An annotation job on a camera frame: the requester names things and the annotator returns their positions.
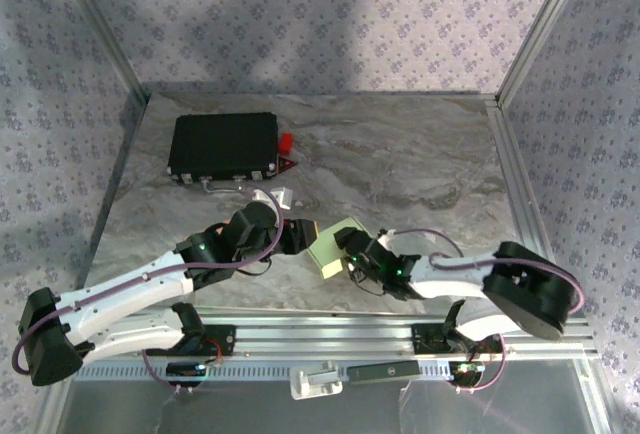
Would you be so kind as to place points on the white plastic bracket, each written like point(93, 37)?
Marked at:
point(310, 384)

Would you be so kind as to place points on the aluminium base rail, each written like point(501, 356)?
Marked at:
point(320, 334)

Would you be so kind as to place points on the marble pattern mat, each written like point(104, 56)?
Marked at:
point(350, 119)

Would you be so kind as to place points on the grey side rail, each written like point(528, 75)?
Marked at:
point(120, 164)

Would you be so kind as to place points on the black hard case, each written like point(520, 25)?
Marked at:
point(220, 144)

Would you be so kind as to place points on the aluminium side rail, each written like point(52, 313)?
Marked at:
point(507, 144)

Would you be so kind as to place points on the small circuit board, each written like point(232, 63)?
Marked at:
point(185, 369)
point(467, 369)

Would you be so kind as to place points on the light green paper box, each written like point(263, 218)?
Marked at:
point(327, 249)

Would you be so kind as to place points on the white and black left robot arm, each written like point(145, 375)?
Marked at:
point(125, 284)

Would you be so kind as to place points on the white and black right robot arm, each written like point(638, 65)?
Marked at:
point(450, 279)

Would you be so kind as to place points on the black bar device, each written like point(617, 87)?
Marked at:
point(385, 371)

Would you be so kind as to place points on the aluminium frame post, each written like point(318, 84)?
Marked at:
point(540, 29)
point(107, 39)

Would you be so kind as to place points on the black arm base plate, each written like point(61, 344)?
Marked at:
point(425, 341)
point(227, 341)

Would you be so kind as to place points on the black red triangular card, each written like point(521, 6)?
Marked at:
point(287, 165)

